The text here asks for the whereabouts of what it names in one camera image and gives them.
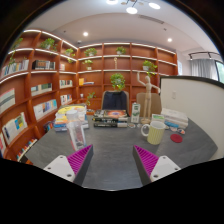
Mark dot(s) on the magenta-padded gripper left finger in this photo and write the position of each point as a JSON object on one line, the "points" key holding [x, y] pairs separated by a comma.
{"points": [[58, 165]]}

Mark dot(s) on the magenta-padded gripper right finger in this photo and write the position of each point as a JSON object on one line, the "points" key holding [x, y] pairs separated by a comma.
{"points": [[165, 165]]}

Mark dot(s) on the clear plastic water bottle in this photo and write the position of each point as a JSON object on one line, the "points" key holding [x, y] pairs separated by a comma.
{"points": [[76, 133]]}

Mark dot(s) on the flat round red coaster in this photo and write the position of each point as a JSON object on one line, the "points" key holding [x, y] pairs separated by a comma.
{"points": [[176, 138]]}

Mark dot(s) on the yellow striped white mug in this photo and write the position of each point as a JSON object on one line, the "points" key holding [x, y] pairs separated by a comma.
{"points": [[156, 133]]}

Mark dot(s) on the small round badge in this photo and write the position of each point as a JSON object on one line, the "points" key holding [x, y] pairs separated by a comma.
{"points": [[166, 127], [173, 129], [132, 125], [181, 131]]}

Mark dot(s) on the colourful book stack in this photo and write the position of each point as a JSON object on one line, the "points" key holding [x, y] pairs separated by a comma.
{"points": [[61, 121]]}

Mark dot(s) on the green white small box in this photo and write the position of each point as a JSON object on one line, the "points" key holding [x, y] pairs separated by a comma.
{"points": [[157, 117]]}

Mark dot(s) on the green white drink carton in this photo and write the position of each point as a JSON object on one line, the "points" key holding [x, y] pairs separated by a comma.
{"points": [[135, 113]]}

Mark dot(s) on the tan chair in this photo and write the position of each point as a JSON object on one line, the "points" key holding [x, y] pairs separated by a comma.
{"points": [[156, 103]]}

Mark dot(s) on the wooden artist mannequin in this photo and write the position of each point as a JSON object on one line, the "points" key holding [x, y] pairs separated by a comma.
{"points": [[147, 96]]}

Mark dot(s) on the dark blue chair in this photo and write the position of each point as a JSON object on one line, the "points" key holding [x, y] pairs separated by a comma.
{"points": [[115, 100]]}

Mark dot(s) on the orange wooden shelf unit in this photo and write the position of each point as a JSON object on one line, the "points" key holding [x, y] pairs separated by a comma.
{"points": [[43, 76]]}

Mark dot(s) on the grey curtain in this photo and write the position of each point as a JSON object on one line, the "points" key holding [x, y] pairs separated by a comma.
{"points": [[203, 69]]}

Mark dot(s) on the ceiling air vent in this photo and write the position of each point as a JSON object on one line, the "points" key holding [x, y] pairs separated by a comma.
{"points": [[151, 19]]}

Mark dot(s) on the ceiling lights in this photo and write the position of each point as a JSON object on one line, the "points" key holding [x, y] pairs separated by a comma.
{"points": [[131, 10]]}

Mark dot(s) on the white wall switch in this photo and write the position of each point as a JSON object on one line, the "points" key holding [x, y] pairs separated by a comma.
{"points": [[174, 95]]}

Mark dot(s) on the black curtain rail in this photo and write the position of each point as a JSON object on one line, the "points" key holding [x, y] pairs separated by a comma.
{"points": [[203, 53]]}

